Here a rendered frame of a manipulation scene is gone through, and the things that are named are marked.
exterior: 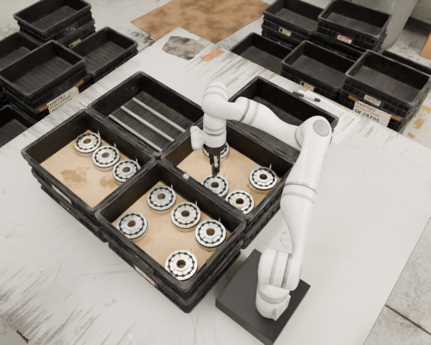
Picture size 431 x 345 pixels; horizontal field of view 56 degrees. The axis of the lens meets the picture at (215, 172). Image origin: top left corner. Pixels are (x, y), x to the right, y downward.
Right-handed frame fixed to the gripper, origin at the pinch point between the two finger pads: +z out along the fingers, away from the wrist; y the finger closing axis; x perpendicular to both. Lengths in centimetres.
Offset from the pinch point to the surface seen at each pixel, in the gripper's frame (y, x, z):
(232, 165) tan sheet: 7.7, -8.0, 10.6
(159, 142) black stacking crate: 22.3, 19.2, 10.7
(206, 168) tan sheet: 7.0, 1.8, 10.5
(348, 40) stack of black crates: 125, -99, 42
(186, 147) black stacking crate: 13.8, 8.9, 5.3
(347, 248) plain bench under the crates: -25, -47, 23
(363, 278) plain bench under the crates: -37, -49, 23
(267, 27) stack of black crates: 164, -56, 57
